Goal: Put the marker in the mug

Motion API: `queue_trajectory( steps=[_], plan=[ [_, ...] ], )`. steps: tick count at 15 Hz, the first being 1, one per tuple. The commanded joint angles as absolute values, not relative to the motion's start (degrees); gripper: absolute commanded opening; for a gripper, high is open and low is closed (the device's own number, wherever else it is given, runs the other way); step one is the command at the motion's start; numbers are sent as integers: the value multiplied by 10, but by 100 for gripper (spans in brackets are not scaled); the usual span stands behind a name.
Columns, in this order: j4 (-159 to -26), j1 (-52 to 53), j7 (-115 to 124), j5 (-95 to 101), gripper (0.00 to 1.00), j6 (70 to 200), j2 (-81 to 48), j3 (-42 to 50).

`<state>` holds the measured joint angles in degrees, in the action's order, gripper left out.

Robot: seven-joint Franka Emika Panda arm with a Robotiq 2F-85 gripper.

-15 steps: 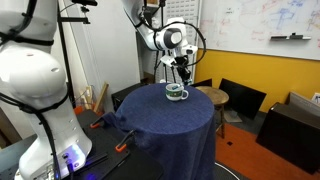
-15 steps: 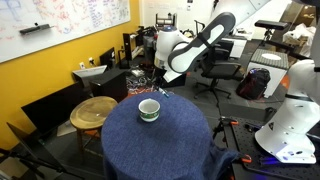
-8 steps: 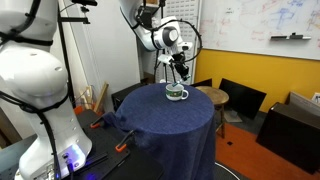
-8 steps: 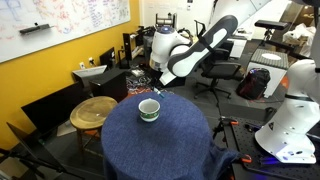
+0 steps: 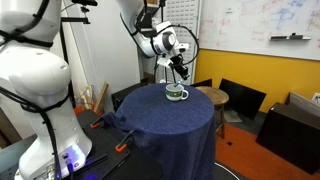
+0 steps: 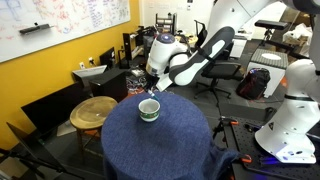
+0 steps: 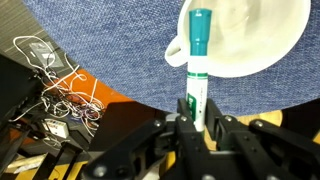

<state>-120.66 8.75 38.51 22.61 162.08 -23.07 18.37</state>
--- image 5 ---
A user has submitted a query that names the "black PC tower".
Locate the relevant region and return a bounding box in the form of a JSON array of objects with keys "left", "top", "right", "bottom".
[{"left": 110, "top": 82, "right": 148, "bottom": 113}]

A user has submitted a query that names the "black box cabinet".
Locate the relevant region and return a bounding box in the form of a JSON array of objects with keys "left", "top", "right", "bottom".
[{"left": 255, "top": 102, "right": 320, "bottom": 175}]

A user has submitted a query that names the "white backed monitor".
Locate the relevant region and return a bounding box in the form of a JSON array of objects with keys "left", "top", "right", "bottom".
[{"left": 288, "top": 91, "right": 320, "bottom": 118}]

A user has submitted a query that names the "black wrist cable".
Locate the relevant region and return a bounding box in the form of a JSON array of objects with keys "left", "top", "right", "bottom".
[{"left": 156, "top": 23, "right": 200, "bottom": 66}]

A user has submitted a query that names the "orange handled clamp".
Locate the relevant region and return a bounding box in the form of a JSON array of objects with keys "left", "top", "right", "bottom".
[
  {"left": 114, "top": 129, "right": 136, "bottom": 153},
  {"left": 89, "top": 116, "right": 105, "bottom": 129}
]

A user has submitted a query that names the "gray round floor base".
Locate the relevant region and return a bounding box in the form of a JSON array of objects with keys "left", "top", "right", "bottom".
[{"left": 213, "top": 161, "right": 241, "bottom": 180}]

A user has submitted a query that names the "wooden plank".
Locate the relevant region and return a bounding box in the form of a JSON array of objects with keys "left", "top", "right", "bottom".
[
  {"left": 81, "top": 85, "right": 95, "bottom": 109},
  {"left": 92, "top": 81, "right": 110, "bottom": 114}
]

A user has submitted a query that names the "white mug with green band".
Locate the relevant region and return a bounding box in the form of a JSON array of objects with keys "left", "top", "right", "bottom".
[{"left": 165, "top": 83, "right": 190, "bottom": 102}]

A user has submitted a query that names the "large whiteboard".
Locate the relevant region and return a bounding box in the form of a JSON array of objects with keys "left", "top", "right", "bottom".
[{"left": 198, "top": 0, "right": 320, "bottom": 62}]

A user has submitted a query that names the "black camera pole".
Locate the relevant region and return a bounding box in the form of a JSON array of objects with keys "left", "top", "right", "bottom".
[{"left": 59, "top": 0, "right": 99, "bottom": 109}]

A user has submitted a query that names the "blue cloth covered table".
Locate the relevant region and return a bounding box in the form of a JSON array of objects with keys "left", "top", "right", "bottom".
[{"left": 99, "top": 82, "right": 217, "bottom": 180}]

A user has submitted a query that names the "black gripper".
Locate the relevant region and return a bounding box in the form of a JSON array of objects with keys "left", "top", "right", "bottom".
[{"left": 169, "top": 53, "right": 192, "bottom": 82}]

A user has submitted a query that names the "black whiteboard tray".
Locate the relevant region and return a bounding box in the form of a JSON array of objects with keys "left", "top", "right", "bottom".
[{"left": 269, "top": 32, "right": 312, "bottom": 42}]

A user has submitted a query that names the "orange bucket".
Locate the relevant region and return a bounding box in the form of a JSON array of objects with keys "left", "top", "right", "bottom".
[{"left": 73, "top": 104, "right": 96, "bottom": 116}]

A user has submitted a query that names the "gray floor sheet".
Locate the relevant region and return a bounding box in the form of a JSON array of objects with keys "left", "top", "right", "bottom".
[{"left": 223, "top": 109, "right": 244, "bottom": 124}]

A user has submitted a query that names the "round wooden stool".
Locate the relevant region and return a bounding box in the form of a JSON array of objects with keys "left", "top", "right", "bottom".
[{"left": 194, "top": 85, "right": 230, "bottom": 139}]

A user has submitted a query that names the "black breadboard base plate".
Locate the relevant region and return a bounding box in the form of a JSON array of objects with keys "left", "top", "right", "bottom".
[{"left": 0, "top": 109, "right": 164, "bottom": 180}]

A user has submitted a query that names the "white pegboard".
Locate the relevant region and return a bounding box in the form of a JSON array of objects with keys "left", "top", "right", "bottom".
[{"left": 164, "top": 0, "right": 202, "bottom": 84}]

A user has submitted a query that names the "large black monitor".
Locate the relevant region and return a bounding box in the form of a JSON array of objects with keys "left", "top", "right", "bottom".
[{"left": 218, "top": 78, "right": 268, "bottom": 120}]

